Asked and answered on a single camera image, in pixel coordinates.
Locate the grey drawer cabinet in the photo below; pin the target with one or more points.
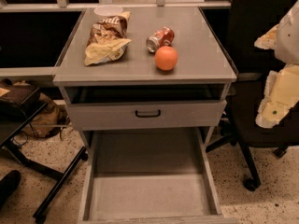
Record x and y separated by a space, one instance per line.
202 72

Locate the red soda can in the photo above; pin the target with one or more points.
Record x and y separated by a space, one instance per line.
162 37

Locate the closed upper drawer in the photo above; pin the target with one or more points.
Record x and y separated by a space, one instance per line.
120 116

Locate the black office chair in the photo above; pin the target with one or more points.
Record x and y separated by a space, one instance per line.
237 27

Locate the open middle drawer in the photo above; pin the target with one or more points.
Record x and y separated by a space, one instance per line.
157 176

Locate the orange fruit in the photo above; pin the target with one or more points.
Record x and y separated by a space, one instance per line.
166 58

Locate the brown backpack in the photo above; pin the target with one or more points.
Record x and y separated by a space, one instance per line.
47 122

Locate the brown yellow chip bag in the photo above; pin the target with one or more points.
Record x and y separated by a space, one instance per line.
108 39

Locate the black drawer handle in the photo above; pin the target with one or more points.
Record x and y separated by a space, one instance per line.
148 114

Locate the black shoe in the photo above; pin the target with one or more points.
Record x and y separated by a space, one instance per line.
8 184

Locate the black folding table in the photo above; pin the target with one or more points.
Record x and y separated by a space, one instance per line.
10 129

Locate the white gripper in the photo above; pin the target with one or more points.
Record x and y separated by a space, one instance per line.
289 36

